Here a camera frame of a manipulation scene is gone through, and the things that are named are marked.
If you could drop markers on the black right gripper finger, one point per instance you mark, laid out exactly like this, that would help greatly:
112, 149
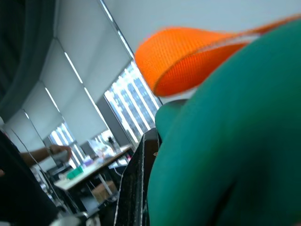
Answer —
132, 188

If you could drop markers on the orange and teal backpack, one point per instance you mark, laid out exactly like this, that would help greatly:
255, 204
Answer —
225, 141

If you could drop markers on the brown cardboard box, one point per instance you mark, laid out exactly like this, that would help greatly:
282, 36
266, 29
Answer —
103, 191

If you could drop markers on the green box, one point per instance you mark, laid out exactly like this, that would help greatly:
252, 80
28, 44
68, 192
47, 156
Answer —
75, 173

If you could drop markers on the person's bare hand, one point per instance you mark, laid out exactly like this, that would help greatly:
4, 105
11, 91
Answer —
58, 150

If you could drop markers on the long white background table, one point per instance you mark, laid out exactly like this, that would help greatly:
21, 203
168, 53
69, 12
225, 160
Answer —
98, 166

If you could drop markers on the small purple object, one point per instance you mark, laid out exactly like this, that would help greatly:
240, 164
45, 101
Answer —
88, 162

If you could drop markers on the small white held object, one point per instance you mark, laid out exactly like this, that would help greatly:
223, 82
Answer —
61, 157

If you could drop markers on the person in black shirt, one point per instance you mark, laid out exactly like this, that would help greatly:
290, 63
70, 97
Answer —
21, 188

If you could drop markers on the white roller blind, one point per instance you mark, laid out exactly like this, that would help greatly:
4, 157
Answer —
42, 113
91, 35
70, 94

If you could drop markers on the dark grey curtain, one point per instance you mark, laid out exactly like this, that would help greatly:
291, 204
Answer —
18, 47

